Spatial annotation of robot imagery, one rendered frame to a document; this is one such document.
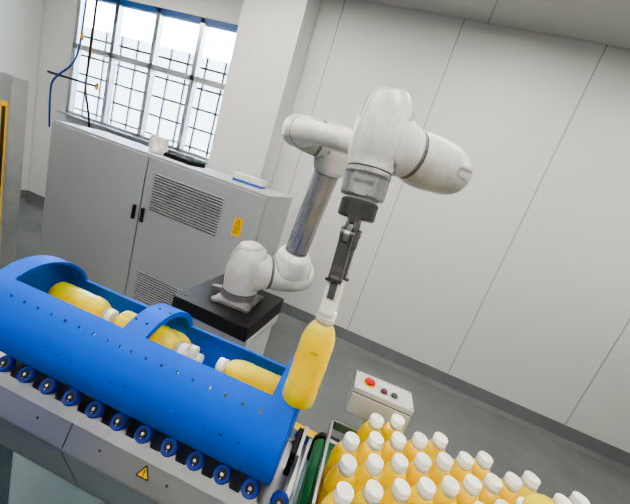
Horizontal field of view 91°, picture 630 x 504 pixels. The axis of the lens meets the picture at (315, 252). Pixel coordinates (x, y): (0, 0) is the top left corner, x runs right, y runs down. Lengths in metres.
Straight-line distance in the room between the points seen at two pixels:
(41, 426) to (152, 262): 1.95
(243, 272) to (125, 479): 0.72
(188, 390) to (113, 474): 0.34
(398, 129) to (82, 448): 1.07
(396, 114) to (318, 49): 3.23
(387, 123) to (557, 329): 3.39
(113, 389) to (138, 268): 2.22
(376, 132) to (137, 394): 0.77
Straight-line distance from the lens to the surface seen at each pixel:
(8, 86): 1.76
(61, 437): 1.15
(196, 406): 0.82
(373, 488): 0.85
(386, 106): 0.62
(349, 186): 0.59
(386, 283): 3.46
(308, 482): 1.08
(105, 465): 1.09
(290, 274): 1.35
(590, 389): 4.16
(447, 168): 0.68
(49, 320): 1.02
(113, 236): 3.23
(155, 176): 2.85
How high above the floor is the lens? 1.70
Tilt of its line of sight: 14 degrees down
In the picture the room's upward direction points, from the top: 18 degrees clockwise
